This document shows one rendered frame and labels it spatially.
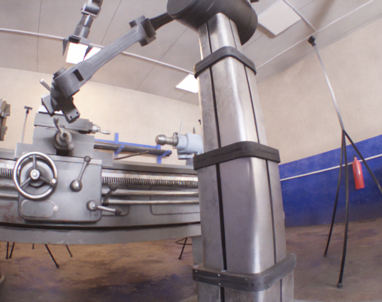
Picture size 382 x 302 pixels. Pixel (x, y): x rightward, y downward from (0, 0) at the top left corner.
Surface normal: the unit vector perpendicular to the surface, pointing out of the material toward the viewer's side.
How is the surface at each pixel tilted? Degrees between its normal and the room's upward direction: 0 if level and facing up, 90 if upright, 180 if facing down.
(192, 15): 177
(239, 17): 138
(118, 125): 90
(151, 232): 90
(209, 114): 90
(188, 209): 90
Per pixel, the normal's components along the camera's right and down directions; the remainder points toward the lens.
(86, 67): 0.79, 0.07
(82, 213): 0.56, -0.25
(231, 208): -0.73, -0.14
